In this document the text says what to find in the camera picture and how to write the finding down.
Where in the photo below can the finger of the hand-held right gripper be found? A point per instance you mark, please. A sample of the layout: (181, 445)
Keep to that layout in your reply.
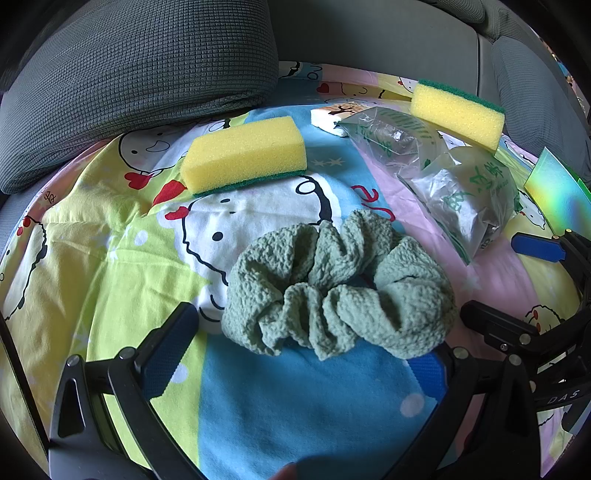
(538, 248)
(508, 330)

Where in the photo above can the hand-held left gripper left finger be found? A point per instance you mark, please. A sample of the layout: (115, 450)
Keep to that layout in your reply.
(171, 355)

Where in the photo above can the person's left hand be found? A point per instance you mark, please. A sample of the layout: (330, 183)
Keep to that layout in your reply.
(287, 473)

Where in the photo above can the blue-grey textured cushion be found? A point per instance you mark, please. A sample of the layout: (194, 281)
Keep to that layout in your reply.
(526, 78)

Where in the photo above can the yellow sponge green scouring pad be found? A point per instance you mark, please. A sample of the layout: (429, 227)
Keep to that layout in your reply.
(244, 147)
(457, 113)

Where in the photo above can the green fabric scrunchie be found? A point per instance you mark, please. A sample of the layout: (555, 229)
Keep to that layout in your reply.
(277, 258)

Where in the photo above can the clear plastic bag green print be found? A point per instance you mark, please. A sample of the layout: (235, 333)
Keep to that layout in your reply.
(461, 203)
(392, 134)

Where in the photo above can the green cardboard box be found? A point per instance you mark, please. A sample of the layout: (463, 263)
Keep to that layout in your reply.
(554, 194)

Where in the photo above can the grey sofa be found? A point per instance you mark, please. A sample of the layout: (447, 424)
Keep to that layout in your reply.
(392, 37)

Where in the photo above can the small white printed box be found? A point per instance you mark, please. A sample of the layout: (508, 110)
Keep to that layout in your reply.
(323, 117)

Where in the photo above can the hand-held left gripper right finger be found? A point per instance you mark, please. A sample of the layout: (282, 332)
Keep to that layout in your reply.
(427, 371)

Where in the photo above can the cartoon printed blanket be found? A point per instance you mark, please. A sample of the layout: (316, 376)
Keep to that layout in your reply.
(83, 258)

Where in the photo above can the large grey textured cushion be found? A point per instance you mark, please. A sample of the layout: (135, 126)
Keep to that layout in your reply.
(138, 64)

